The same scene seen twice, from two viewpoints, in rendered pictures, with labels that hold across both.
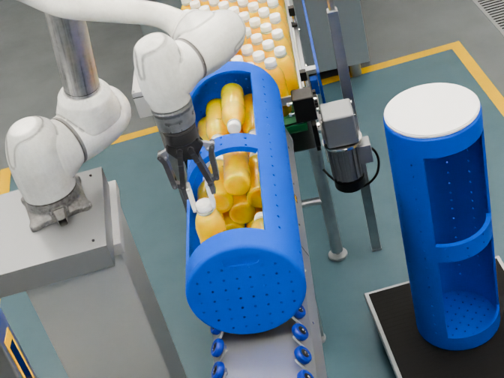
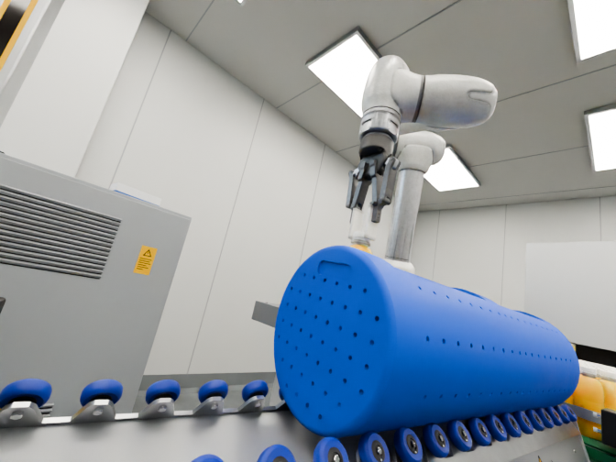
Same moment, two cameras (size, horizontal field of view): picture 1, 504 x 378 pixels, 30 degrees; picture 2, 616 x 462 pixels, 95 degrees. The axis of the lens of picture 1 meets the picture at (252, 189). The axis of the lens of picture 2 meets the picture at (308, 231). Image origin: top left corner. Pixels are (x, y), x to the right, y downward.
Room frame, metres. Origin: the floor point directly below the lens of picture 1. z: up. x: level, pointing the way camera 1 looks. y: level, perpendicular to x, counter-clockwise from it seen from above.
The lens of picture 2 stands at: (1.31, -0.25, 1.14)
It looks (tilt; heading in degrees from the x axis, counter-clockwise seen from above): 13 degrees up; 50
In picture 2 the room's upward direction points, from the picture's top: 12 degrees clockwise
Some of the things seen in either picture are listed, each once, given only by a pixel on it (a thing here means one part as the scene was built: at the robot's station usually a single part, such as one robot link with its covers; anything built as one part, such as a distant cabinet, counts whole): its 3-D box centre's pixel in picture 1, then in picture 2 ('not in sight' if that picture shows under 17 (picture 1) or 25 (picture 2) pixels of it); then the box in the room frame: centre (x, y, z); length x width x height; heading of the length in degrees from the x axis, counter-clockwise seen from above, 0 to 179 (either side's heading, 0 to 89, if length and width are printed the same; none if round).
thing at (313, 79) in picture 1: (313, 79); not in sight; (3.19, -0.35, 0.70); 0.80 x 0.05 x 0.50; 173
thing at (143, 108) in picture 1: (151, 87); not in sight; (2.83, 0.24, 1.05); 0.20 x 0.10 x 0.10; 173
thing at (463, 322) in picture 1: (445, 225); not in sight; (2.28, -0.57, 0.59); 0.28 x 0.28 x 0.88
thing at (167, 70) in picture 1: (164, 67); (390, 92); (1.78, 0.11, 1.65); 0.13 x 0.11 x 0.16; 128
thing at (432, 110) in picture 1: (431, 109); not in sight; (2.28, -0.57, 1.03); 0.28 x 0.28 x 0.01
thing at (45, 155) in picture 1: (39, 155); not in sight; (2.26, 0.54, 1.24); 0.18 x 0.16 x 0.22; 129
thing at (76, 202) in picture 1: (54, 199); not in sight; (2.24, 0.55, 1.10); 0.22 x 0.18 x 0.06; 12
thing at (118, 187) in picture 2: not in sight; (135, 197); (1.57, 1.65, 1.48); 0.24 x 0.12 x 0.08; 8
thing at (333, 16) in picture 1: (355, 139); not in sight; (2.93, -0.43, 0.55); 0.04 x 0.04 x 1.10; 83
